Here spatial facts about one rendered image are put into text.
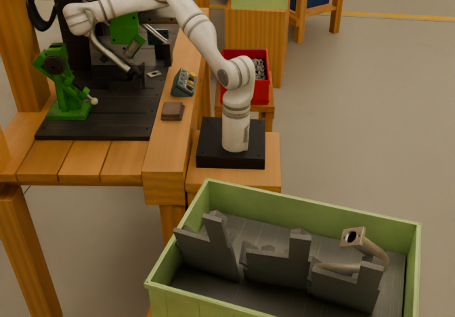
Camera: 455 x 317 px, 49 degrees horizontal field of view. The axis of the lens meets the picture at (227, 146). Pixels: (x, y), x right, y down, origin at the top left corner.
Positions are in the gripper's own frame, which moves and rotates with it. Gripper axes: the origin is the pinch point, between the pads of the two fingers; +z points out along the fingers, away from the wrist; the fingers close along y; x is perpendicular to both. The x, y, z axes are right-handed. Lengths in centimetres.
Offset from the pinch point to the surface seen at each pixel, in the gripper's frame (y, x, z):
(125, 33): -12.2, 0.5, 2.9
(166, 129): -48, 7, -28
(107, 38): -8.4, 8.0, 4.4
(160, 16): -17.0, -12.3, 15.7
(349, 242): -79, -32, -111
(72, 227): -60, 106, 33
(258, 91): -67, -22, 6
